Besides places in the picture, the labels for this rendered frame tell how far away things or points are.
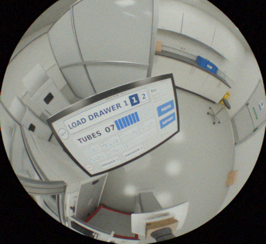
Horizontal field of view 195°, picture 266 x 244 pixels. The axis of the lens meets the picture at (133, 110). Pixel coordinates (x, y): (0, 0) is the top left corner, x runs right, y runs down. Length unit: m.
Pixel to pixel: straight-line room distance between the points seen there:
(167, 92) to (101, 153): 0.35
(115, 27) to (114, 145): 0.93
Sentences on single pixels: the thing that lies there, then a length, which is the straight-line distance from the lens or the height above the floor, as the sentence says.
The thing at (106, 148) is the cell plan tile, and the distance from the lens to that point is 0.30.
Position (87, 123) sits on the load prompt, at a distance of 0.25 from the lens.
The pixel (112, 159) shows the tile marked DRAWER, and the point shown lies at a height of 1.01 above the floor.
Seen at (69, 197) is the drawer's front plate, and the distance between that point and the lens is 0.64.
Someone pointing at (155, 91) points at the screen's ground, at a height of 1.16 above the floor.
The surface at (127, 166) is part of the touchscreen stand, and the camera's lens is 1.32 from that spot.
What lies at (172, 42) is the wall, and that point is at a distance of 2.79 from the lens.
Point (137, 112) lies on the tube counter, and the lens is 0.26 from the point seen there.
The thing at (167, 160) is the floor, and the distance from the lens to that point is 1.46.
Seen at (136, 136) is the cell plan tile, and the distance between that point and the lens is 0.30.
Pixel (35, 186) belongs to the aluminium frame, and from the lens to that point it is 0.46.
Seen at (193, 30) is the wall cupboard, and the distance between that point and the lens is 2.55.
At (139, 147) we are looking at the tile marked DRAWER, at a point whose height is 1.01.
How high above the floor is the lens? 1.34
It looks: 55 degrees down
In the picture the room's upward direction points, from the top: 1 degrees counter-clockwise
